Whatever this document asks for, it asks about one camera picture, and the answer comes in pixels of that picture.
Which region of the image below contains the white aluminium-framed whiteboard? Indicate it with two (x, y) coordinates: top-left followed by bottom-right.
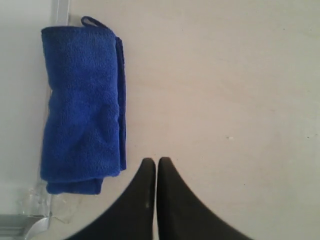
(0, 0), (70, 240)

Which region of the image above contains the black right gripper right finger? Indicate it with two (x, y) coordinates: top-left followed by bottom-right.
(157, 157), (249, 240)

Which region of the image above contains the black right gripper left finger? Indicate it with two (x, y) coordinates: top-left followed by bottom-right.
(69, 158), (156, 240)

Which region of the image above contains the clear tape near-right corner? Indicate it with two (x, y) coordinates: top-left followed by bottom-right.
(16, 183), (82, 224)

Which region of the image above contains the blue microfibre cloth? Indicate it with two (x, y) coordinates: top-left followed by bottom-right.
(40, 16), (127, 195)

